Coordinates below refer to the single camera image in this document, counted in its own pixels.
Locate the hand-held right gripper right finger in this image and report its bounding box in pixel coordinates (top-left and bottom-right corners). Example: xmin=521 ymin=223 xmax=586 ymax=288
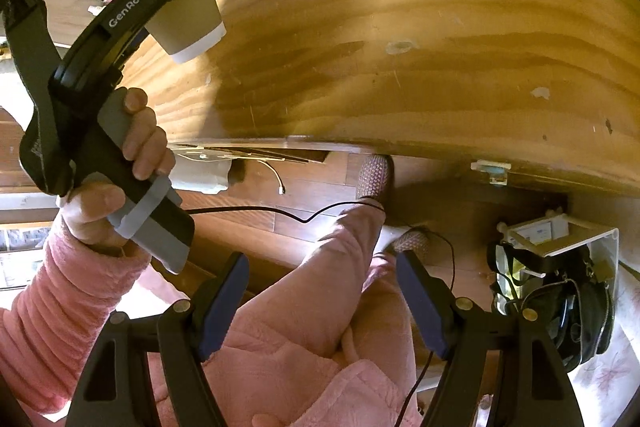
xmin=394 ymin=249 xmax=586 ymax=427

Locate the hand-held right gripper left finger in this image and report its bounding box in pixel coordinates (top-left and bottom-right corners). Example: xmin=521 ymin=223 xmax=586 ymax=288
xmin=65 ymin=252 xmax=251 ymax=427

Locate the brown paper cup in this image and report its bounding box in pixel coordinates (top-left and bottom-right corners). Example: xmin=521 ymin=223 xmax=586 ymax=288
xmin=146 ymin=0 xmax=227 ymax=65

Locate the person's left forearm pink sleeve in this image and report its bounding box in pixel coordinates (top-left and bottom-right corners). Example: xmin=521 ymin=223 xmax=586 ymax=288
xmin=0 ymin=212 xmax=152 ymax=414

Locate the person's left hand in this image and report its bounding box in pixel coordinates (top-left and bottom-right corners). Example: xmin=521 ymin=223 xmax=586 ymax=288
xmin=56 ymin=86 xmax=177 ymax=259

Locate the pink knitted slipper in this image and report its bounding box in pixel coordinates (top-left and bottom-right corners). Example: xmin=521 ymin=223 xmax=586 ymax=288
xmin=356 ymin=154 xmax=396 ymax=204
xmin=392 ymin=227 xmax=432 ymax=259

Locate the person's pink trouser leg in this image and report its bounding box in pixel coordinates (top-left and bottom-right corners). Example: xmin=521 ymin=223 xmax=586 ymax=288
xmin=220 ymin=202 xmax=389 ymax=360

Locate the white plastic bag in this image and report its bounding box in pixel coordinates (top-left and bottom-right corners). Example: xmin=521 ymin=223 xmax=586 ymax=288
xmin=171 ymin=147 xmax=237 ymax=196

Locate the white acrylic holder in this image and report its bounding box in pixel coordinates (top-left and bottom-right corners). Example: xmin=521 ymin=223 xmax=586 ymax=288
xmin=497 ymin=214 xmax=621 ymax=279

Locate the white plastic clip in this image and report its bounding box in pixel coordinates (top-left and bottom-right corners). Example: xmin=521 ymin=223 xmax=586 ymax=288
xmin=470 ymin=159 xmax=514 ymax=186

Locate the black leather bag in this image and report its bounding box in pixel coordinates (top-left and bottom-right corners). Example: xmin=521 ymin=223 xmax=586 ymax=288
xmin=487 ymin=238 xmax=617 ymax=374

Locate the floral printed cloth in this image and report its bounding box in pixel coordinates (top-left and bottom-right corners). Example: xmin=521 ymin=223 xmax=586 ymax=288
xmin=570 ymin=257 xmax=640 ymax=427

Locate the thin black cable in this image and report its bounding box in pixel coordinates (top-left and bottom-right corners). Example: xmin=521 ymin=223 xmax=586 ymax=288
xmin=182 ymin=201 xmax=457 ymax=427

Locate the thin white cable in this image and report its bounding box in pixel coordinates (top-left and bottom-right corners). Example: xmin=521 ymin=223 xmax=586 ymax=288
xmin=249 ymin=158 xmax=288 ymax=196

